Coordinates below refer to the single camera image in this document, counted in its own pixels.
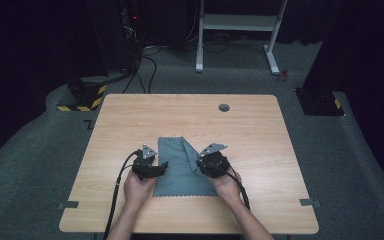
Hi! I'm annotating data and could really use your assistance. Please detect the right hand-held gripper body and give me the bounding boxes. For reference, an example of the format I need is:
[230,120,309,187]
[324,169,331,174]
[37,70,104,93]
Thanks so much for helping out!
[196,142,231,179]

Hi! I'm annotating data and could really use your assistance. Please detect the person's left hand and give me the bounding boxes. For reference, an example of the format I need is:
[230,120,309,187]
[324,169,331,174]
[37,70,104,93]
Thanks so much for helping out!
[123,170,157,208]

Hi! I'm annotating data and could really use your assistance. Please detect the left hand-held gripper black cable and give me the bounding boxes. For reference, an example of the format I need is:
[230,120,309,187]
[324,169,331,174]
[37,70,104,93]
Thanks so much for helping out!
[102,150,142,240]

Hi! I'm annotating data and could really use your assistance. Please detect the right hand-held gripper black cable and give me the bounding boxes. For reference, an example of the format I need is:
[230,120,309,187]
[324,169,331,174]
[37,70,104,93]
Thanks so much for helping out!
[224,169,251,212]

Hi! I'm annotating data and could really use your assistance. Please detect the black square stand base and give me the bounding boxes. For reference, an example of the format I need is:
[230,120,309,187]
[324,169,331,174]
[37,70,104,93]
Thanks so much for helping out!
[294,86,345,117]

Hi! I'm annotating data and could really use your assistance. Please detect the grey microfibre cloth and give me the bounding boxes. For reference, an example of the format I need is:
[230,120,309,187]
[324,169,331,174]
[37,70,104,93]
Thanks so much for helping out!
[152,136,220,198]

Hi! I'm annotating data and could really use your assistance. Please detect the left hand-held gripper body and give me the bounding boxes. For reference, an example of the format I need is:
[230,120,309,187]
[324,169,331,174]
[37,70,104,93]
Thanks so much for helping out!
[131,143,158,182]

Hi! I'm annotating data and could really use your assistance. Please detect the dark curtain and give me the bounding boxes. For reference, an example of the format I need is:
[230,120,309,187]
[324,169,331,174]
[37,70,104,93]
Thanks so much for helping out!
[301,0,384,96]

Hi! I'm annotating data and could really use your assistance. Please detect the black floor cables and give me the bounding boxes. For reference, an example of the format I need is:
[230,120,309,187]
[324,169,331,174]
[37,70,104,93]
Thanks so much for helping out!
[121,44,163,95]

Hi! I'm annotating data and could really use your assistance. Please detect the black yellow striped base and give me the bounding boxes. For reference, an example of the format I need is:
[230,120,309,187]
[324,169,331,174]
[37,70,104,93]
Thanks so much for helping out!
[56,77,109,113]

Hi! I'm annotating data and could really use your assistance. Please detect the grey tape strip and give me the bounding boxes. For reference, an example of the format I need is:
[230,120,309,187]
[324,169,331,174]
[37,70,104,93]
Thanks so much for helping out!
[56,200,80,211]
[299,198,322,209]

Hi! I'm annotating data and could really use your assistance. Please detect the person's right hand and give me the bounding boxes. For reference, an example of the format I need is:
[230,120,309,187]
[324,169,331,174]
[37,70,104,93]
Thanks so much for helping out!
[209,169,243,205]

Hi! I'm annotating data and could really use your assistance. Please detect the white metal stand frame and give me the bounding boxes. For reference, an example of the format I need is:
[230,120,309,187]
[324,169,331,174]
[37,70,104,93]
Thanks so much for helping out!
[195,0,290,76]

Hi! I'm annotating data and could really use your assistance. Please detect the hand-held gripper black cable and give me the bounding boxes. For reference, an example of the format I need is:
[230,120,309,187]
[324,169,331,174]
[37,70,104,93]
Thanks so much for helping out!
[102,150,142,240]
[224,169,251,212]

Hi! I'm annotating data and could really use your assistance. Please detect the black equipment rack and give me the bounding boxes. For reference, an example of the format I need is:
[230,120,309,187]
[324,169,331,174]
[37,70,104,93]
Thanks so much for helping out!
[86,0,143,78]

